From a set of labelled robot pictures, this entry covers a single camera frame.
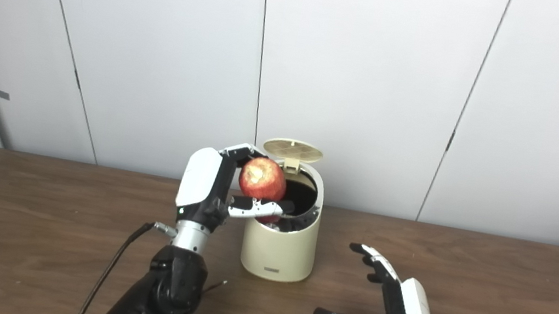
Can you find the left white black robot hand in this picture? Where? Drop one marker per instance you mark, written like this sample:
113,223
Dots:
201,178

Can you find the black wall panel hinge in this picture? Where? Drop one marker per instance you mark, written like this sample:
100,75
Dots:
450,141
77,78

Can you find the small grey wall label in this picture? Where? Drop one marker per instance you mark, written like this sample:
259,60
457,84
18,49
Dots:
3,94

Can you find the red apple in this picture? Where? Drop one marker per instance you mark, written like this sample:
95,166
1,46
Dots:
264,179

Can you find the cream round bin lid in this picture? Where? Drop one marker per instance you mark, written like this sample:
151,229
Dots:
291,149

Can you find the cream-colored round bin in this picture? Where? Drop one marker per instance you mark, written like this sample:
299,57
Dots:
279,251

